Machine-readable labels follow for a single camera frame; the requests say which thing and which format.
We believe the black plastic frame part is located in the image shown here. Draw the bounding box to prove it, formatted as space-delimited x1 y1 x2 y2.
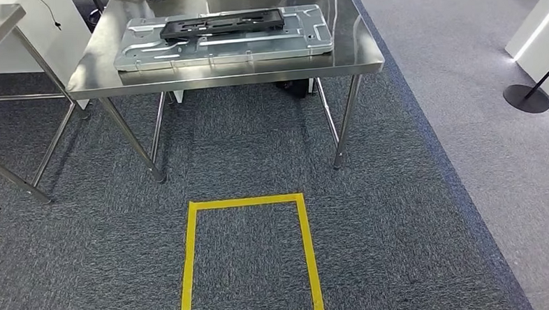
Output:
159 8 286 41

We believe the black object under workbench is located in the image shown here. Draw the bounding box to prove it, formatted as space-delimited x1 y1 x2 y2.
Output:
274 78 313 101

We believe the stainless steel workbench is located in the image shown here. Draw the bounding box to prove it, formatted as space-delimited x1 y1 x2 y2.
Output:
62 0 390 188

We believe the grey stamped metal plate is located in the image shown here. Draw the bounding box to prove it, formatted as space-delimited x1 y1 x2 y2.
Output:
111 3 335 73

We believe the yellow floor tape square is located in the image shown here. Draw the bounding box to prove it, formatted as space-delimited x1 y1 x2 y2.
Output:
175 192 328 310

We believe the black stanchion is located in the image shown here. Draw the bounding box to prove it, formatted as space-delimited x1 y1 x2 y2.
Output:
502 53 549 116
87 0 108 27

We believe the white cabinet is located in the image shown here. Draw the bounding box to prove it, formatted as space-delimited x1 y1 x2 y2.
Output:
0 0 95 114

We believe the white counter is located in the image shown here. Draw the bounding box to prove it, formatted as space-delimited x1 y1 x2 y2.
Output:
503 0 549 117

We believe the thin black cable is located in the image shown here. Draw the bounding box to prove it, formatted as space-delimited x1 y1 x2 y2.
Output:
37 0 62 32

